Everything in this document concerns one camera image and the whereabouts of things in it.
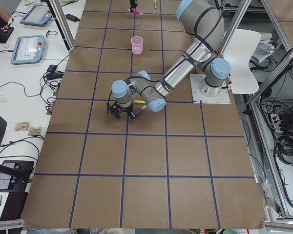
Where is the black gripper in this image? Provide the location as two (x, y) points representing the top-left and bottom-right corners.
(106, 102), (136, 119)

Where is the pink marker pen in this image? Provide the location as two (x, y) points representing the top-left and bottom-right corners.
(128, 9), (143, 15)

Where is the purple marker pen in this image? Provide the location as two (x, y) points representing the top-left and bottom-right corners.
(134, 105), (147, 117)

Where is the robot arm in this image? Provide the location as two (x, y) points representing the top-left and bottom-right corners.
(106, 0), (230, 119)

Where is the pink mesh cup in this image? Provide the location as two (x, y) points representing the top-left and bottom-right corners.
(130, 36), (144, 55)

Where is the yellow marker pen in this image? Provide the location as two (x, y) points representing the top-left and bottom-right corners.
(133, 100), (146, 104)

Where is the black power adapter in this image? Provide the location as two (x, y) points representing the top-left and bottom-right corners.
(65, 14), (80, 22)

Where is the upper teach pendant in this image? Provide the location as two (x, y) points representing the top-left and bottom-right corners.
(20, 4), (52, 27)

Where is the teach pendant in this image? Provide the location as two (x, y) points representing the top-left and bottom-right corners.
(11, 35), (45, 65)
(20, 4), (52, 27)

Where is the bag of brown pieces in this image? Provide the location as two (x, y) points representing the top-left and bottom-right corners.
(14, 121), (30, 132)

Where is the white plastic chair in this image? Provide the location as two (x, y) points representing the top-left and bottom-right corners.
(223, 29), (261, 94)

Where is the lower teach pendant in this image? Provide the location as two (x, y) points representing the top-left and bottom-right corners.
(11, 35), (45, 65)

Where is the aluminium frame post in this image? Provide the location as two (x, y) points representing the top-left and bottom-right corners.
(46, 0), (76, 51)

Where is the black cable bundle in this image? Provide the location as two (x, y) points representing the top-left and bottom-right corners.
(21, 64), (65, 115)

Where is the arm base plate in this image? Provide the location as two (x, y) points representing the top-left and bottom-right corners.
(189, 74), (231, 104)

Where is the power strip with cables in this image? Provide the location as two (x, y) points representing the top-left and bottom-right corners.
(264, 102), (293, 166)

